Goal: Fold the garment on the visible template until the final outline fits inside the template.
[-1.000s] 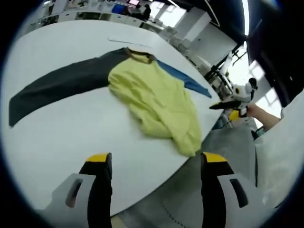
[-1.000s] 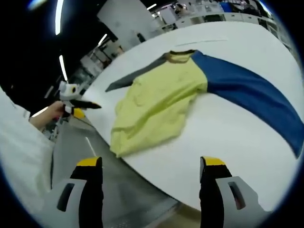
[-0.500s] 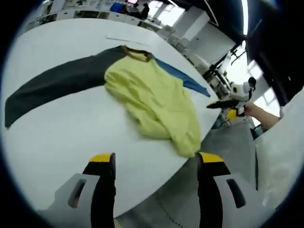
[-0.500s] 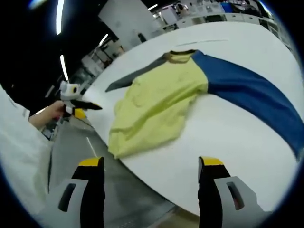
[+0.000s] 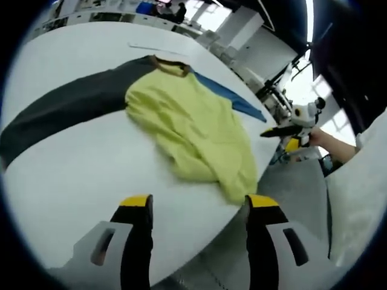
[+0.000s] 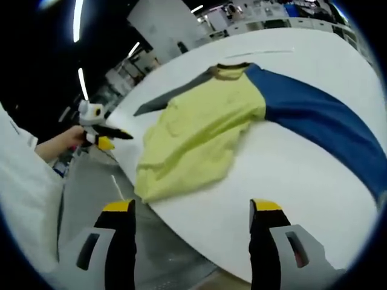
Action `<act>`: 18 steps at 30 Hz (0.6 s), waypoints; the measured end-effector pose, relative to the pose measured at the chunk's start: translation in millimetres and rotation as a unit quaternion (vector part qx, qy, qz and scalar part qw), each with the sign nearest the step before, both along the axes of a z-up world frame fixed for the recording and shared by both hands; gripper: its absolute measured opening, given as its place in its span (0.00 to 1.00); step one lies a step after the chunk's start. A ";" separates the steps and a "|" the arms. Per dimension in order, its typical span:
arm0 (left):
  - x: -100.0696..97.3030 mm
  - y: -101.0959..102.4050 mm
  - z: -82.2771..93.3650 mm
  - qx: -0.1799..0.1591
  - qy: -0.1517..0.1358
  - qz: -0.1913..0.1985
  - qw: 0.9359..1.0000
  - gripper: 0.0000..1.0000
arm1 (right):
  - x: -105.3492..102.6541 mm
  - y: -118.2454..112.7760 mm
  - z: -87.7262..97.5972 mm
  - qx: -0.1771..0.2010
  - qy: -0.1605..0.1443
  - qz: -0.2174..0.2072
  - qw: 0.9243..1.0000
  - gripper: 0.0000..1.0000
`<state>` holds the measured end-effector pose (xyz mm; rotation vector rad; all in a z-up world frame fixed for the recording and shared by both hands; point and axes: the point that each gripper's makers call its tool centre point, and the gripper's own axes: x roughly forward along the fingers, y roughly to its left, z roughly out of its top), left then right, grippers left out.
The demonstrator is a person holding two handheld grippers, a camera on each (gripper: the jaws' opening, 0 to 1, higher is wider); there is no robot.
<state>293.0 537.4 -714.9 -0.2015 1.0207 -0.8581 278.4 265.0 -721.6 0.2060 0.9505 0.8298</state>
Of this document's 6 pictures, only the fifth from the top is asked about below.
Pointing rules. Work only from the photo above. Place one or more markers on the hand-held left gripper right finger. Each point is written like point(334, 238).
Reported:
point(260, 241)

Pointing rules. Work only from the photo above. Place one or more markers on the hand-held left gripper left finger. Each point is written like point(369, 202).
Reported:
point(137, 241)

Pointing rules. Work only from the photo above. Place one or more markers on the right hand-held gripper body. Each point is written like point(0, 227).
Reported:
point(305, 116)

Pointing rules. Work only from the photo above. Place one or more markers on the yellow blue grey garment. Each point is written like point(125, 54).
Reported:
point(187, 121)

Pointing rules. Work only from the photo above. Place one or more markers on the person's right hand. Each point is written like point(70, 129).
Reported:
point(320, 138)

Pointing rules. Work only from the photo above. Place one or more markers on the black metal stand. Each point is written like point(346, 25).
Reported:
point(273, 81)

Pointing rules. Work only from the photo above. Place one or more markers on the ceiling light strip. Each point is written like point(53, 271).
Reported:
point(309, 21)

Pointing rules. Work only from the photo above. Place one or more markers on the white square pillar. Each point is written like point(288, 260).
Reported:
point(242, 27)

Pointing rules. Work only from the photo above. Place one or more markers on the blue storage bin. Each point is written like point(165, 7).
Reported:
point(144, 7)

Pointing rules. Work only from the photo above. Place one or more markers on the white cabinet row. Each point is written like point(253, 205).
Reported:
point(106, 16)

